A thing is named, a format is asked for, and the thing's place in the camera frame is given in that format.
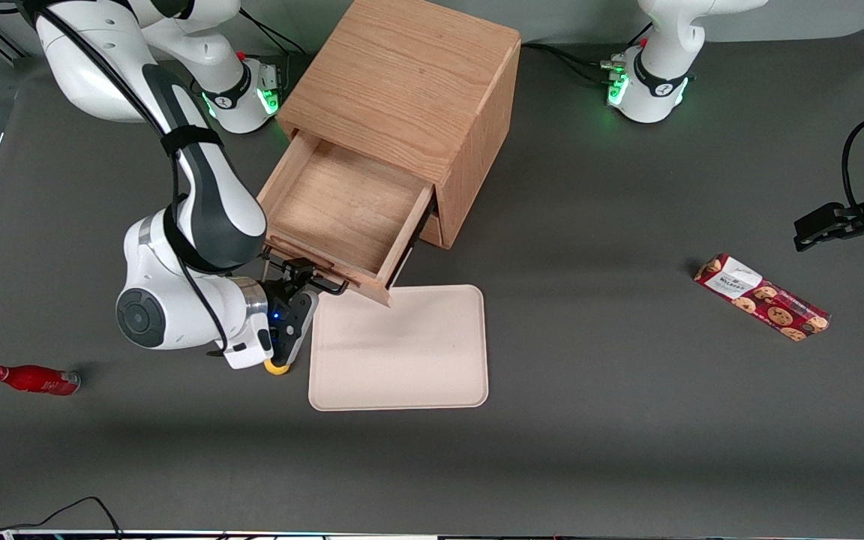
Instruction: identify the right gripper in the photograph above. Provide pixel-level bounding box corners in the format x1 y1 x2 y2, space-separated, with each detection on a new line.
223 258 323 371

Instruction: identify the long dark metal drawer handle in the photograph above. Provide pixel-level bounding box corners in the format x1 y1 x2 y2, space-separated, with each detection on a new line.
262 251 349 296

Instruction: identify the wooden drawer with long handle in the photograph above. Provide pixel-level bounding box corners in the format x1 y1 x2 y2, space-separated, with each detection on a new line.
256 127 437 308

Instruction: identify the wooden drawer cabinet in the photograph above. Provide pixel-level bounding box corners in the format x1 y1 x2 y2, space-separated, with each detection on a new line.
276 0 523 250

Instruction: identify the red cookie box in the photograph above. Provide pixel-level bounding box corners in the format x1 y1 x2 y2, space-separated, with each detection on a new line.
693 253 832 343

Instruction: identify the beige rectangular tray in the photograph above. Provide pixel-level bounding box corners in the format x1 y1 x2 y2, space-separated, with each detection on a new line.
308 284 490 412

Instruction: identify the red bottle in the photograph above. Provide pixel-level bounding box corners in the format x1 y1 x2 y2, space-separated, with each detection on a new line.
0 364 82 397

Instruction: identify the wooden drawer with short handle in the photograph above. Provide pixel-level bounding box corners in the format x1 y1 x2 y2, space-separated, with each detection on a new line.
420 210 446 249

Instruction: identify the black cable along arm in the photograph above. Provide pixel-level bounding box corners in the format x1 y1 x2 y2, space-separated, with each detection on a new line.
0 0 227 358

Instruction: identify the thin black table cable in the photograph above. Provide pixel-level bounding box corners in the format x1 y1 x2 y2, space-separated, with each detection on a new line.
0 496 126 540

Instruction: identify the thick black base cable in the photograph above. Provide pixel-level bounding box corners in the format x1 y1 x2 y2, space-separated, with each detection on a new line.
520 42 622 86

